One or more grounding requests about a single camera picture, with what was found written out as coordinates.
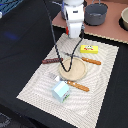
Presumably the fork with orange handle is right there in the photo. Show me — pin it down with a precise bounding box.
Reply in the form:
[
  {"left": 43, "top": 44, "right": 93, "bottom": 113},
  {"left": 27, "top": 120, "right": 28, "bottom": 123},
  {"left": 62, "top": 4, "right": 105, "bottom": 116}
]
[{"left": 49, "top": 73, "right": 89, "bottom": 92}]

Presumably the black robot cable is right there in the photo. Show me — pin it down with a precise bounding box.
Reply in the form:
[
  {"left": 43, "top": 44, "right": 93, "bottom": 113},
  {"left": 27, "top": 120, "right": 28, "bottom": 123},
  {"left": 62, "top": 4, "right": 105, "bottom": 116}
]
[{"left": 41, "top": 0, "right": 86, "bottom": 73}]

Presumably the brown toy sausage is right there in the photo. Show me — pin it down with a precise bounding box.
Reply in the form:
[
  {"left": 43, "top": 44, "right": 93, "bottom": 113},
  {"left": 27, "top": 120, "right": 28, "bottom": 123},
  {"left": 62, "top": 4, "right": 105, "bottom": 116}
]
[{"left": 42, "top": 58, "right": 63, "bottom": 64}]

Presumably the blue wire basket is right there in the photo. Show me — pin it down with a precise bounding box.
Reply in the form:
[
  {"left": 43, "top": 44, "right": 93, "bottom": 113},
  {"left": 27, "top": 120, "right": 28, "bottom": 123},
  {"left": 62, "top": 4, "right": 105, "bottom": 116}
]
[{"left": 0, "top": 0, "right": 24, "bottom": 17}]

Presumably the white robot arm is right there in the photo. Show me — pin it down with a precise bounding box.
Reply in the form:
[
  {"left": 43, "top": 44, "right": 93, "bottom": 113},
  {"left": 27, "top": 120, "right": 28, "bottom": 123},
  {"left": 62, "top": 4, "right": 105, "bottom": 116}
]
[{"left": 63, "top": 0, "right": 84, "bottom": 38}]

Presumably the yellow butter box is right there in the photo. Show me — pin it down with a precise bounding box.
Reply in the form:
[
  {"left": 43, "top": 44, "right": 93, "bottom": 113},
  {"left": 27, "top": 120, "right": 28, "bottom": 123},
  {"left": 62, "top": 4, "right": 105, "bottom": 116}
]
[{"left": 80, "top": 45, "right": 98, "bottom": 54}]

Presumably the beige woven placemat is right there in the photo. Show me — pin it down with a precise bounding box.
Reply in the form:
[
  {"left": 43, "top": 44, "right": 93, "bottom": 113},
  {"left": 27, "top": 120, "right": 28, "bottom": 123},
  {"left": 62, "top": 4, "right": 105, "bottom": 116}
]
[{"left": 17, "top": 39, "right": 118, "bottom": 128}]

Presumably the light blue carton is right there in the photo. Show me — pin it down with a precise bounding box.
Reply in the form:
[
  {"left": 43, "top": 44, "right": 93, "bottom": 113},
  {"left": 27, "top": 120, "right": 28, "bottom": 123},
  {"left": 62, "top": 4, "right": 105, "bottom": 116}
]
[{"left": 52, "top": 81, "right": 70, "bottom": 102}]

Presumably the knife with orange handle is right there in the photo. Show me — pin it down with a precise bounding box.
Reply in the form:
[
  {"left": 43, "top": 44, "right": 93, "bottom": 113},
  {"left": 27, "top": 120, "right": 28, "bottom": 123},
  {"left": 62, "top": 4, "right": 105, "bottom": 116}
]
[{"left": 64, "top": 52, "right": 101, "bottom": 65}]

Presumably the brown toy stove board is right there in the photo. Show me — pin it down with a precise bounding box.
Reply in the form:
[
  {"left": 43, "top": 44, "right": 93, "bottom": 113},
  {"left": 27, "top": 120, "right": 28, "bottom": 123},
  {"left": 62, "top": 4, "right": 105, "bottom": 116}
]
[{"left": 52, "top": 0, "right": 128, "bottom": 43}]

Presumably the beige round plate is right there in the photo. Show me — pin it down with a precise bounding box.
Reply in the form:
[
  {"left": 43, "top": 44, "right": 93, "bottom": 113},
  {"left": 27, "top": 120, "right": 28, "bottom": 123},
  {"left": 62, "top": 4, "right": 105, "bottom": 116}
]
[{"left": 59, "top": 57, "right": 87, "bottom": 81}]

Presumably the large grey pot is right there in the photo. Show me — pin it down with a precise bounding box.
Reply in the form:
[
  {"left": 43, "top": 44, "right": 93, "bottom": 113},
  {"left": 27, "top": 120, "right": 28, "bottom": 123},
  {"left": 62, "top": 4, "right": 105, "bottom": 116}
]
[{"left": 84, "top": 3, "right": 107, "bottom": 26}]

